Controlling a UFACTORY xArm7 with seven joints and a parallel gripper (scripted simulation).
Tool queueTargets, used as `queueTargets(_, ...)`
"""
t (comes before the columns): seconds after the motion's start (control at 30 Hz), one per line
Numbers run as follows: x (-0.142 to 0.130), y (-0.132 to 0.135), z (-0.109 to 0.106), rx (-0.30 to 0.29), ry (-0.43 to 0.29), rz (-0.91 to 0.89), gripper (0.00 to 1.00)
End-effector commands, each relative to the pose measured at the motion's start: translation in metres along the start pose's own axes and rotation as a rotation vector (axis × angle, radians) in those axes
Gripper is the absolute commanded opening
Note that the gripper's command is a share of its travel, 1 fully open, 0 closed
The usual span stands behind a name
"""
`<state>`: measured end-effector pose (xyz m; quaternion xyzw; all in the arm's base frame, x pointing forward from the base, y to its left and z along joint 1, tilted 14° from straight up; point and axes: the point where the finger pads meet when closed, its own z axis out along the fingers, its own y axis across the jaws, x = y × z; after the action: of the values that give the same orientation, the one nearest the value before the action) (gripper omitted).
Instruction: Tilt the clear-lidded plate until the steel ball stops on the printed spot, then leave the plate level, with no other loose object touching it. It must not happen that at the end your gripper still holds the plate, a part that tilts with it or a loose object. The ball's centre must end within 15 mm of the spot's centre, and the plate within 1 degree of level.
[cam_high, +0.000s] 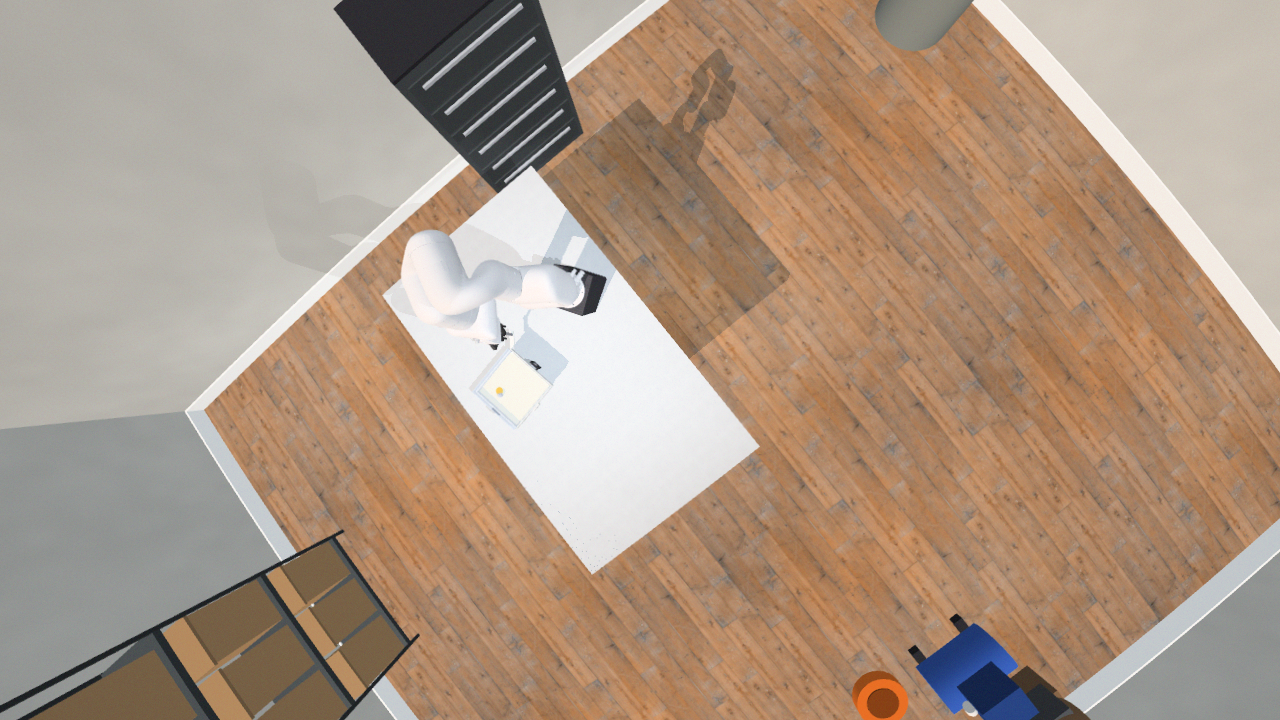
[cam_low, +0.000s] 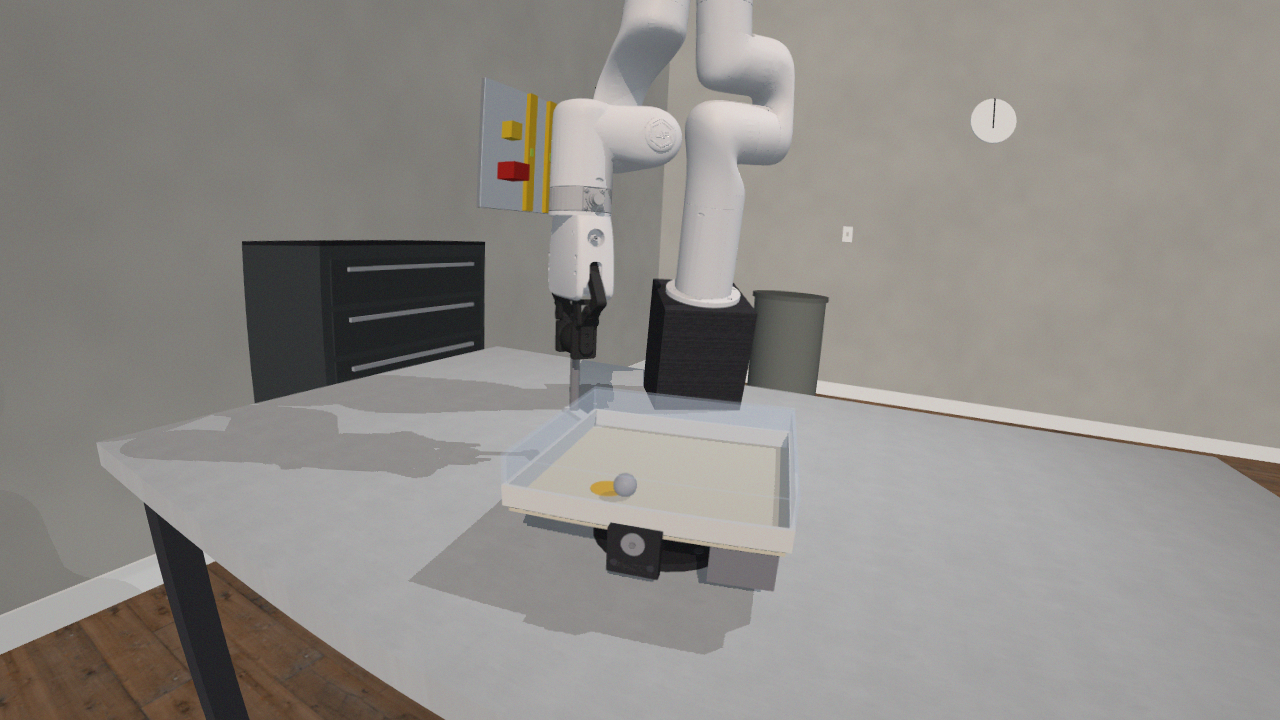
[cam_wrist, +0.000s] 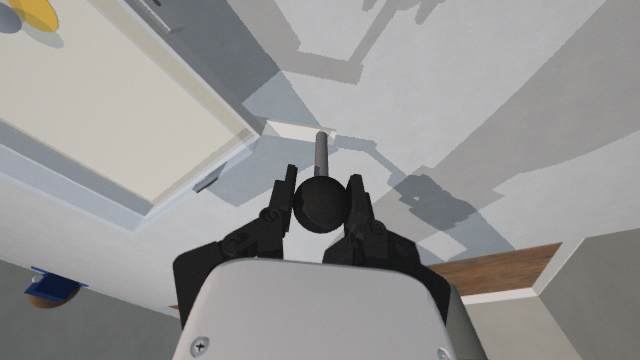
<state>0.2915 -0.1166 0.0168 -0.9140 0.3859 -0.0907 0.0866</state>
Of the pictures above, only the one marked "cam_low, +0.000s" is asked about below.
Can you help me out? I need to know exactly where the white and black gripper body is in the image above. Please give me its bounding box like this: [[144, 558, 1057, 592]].
[[548, 211, 614, 301]]

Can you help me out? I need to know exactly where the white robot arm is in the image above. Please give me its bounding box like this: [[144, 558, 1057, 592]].
[[549, 0, 795, 307]]

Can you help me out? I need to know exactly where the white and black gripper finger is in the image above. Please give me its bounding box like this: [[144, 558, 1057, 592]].
[[570, 263, 607, 360], [552, 293, 573, 352]]

